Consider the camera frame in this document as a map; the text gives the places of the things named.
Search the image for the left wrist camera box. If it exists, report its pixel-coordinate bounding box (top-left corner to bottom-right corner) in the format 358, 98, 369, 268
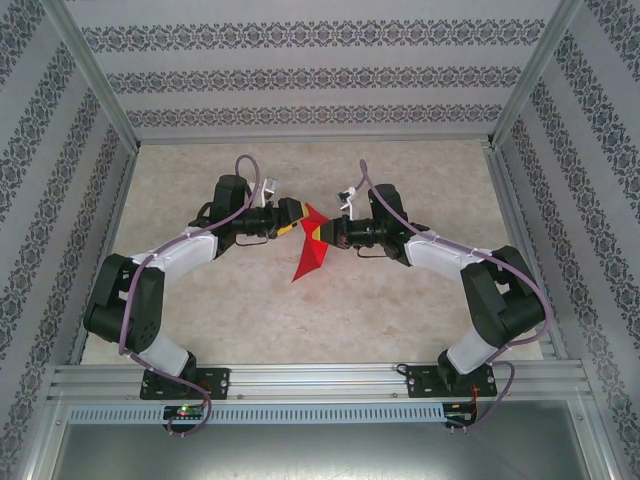
259, 176, 280, 206

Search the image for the slotted grey cable duct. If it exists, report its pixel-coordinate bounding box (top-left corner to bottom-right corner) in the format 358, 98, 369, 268
67, 402, 479, 426

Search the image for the aluminium mounting rail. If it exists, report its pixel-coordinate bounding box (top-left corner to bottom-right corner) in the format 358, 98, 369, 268
47, 363, 592, 402

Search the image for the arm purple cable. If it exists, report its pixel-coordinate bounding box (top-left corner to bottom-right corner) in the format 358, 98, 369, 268
358, 158, 554, 434
118, 154, 264, 440

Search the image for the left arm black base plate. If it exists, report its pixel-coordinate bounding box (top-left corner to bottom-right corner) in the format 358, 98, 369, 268
139, 367, 232, 401

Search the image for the aluminium side rail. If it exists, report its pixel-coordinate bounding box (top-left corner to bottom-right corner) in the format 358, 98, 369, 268
483, 144, 570, 362
67, 147, 140, 366

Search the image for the aluminium frame post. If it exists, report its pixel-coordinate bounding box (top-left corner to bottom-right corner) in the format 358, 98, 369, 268
487, 0, 585, 149
42, 0, 142, 151

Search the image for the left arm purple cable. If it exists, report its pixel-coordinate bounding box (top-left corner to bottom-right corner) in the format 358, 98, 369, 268
118, 154, 264, 440

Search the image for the grey metal sheet panel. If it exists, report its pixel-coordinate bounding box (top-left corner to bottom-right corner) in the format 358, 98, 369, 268
49, 423, 599, 480

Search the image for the aluminium frame beam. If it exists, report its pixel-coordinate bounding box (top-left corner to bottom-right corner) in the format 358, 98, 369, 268
14, 394, 69, 480
569, 399, 626, 480

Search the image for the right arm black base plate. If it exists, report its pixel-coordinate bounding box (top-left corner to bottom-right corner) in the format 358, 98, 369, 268
405, 364, 499, 400

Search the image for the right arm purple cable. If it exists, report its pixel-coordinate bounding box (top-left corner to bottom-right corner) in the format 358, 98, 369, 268
358, 158, 554, 434

